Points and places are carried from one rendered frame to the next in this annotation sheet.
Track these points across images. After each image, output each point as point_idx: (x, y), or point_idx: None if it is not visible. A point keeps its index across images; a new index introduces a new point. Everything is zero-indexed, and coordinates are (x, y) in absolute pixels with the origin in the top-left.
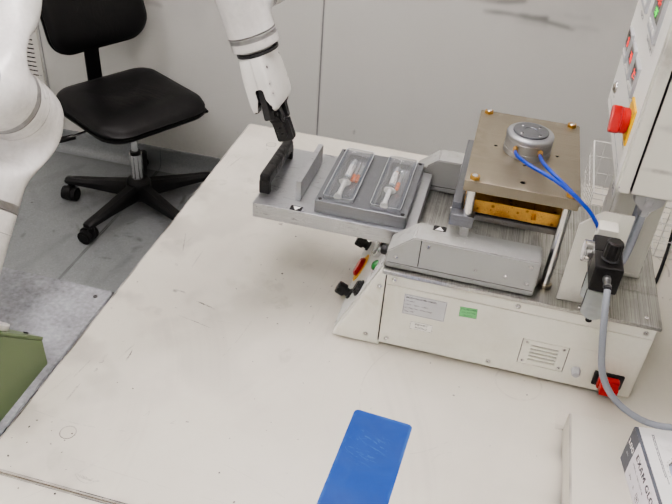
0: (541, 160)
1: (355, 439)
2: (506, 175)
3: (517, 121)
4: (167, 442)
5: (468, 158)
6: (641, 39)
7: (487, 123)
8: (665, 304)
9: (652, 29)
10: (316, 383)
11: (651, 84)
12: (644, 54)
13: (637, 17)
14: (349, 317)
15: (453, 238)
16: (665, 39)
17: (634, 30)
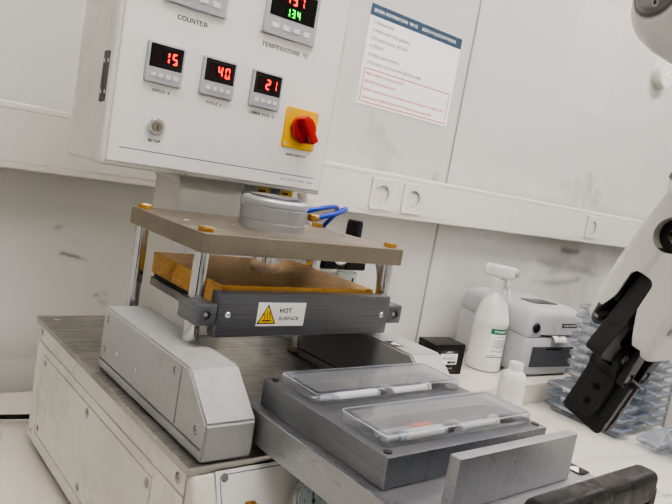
0: (321, 207)
1: None
2: (348, 238)
3: (196, 223)
4: None
5: (280, 292)
6: (235, 49)
7: (245, 234)
8: (29, 413)
9: (304, 32)
10: None
11: (337, 81)
12: (276, 61)
13: (163, 25)
14: None
15: (391, 337)
16: (344, 37)
17: (168, 43)
